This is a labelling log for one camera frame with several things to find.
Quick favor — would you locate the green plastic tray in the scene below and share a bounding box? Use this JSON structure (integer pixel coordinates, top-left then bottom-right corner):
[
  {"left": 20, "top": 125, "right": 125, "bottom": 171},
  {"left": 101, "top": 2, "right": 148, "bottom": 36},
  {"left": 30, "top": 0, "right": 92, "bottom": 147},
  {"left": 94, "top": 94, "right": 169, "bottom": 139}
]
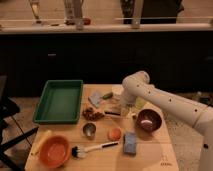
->
[{"left": 33, "top": 80, "right": 83, "bottom": 124}]

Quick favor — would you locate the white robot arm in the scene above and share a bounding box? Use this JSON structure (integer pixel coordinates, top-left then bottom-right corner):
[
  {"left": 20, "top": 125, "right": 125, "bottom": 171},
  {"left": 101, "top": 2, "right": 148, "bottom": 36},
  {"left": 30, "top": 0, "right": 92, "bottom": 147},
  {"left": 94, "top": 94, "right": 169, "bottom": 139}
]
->
[{"left": 120, "top": 71, "right": 213, "bottom": 171}]

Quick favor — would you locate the orange plastic bowl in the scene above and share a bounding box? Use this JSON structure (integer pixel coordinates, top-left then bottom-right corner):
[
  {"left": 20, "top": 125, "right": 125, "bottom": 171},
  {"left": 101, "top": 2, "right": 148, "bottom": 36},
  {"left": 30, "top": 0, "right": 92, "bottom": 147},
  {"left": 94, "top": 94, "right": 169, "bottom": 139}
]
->
[{"left": 39, "top": 135, "right": 71, "bottom": 169}]

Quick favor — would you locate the grey cloth piece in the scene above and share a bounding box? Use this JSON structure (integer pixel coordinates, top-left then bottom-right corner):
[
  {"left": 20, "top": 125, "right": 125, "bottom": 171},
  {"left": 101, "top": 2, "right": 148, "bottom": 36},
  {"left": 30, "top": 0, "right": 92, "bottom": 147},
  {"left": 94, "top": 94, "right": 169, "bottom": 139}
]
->
[{"left": 88, "top": 91, "right": 102, "bottom": 108}]

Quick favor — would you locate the orange round fruit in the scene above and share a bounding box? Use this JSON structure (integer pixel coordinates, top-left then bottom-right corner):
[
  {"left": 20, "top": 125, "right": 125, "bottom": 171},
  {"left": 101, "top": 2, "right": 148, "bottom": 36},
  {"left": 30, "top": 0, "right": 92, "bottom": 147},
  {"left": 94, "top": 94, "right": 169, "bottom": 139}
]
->
[{"left": 108, "top": 128, "right": 122, "bottom": 141}]

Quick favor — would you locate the yellow banana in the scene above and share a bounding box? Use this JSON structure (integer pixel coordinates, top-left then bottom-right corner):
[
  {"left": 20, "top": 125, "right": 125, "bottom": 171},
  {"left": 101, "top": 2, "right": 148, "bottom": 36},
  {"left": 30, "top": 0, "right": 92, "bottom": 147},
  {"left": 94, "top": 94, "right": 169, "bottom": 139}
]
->
[{"left": 30, "top": 130, "right": 53, "bottom": 155}]

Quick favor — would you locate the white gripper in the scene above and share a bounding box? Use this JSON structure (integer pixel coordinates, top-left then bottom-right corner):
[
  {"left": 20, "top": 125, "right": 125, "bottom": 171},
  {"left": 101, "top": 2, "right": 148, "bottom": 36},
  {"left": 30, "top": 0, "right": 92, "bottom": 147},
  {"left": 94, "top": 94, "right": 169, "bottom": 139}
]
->
[{"left": 120, "top": 95, "right": 136, "bottom": 117}]

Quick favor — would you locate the dark red bowl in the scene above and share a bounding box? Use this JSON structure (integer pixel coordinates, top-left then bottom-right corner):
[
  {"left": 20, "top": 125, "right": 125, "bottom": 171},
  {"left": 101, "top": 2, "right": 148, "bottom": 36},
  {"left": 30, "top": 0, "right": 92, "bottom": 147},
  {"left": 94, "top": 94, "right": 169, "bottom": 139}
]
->
[{"left": 136, "top": 109, "right": 162, "bottom": 133}]

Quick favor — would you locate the brown pretzel pile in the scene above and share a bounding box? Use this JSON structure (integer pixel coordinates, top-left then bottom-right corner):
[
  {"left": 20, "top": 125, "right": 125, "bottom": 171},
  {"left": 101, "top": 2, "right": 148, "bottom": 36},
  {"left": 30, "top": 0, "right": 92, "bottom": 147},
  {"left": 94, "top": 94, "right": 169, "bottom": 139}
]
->
[{"left": 82, "top": 107, "right": 104, "bottom": 121}]

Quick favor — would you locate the blue sponge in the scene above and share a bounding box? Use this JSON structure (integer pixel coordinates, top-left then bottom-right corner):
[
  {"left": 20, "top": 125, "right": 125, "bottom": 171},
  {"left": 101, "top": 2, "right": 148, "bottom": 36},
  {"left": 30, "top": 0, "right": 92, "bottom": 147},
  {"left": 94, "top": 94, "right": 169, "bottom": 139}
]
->
[{"left": 123, "top": 132, "right": 137, "bottom": 155}]

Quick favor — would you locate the tan and black eraser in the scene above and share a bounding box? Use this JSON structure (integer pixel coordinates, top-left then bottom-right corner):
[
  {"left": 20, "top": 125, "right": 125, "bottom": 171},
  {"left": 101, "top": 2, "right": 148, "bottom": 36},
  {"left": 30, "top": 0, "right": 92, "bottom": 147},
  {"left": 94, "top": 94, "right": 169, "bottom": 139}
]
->
[{"left": 104, "top": 108, "right": 121, "bottom": 116}]

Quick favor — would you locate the green pepper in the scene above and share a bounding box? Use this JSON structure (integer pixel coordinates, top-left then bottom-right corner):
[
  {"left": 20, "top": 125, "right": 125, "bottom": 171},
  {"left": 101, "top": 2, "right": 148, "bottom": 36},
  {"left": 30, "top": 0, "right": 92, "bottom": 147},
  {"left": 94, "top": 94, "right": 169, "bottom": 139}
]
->
[{"left": 102, "top": 92, "right": 113, "bottom": 100}]

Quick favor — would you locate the yellow-green cup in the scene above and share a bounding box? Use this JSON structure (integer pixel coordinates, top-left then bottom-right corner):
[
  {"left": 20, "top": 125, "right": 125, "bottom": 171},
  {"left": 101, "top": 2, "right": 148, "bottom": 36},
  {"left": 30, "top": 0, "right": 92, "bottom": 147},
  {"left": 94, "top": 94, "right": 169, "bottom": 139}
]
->
[{"left": 135, "top": 98, "right": 146, "bottom": 109}]

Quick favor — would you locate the white dish brush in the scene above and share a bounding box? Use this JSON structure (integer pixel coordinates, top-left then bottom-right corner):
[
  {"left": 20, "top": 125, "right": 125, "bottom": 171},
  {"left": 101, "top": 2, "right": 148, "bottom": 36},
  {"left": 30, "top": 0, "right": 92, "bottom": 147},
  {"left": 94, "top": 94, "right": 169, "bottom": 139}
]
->
[{"left": 71, "top": 141, "right": 119, "bottom": 158}]

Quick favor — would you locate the small metal cup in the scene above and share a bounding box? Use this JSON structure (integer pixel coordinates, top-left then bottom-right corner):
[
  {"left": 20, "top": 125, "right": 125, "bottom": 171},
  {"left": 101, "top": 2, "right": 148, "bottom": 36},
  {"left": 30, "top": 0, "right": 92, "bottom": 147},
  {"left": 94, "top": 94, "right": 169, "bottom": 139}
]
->
[{"left": 83, "top": 123, "right": 96, "bottom": 139}]

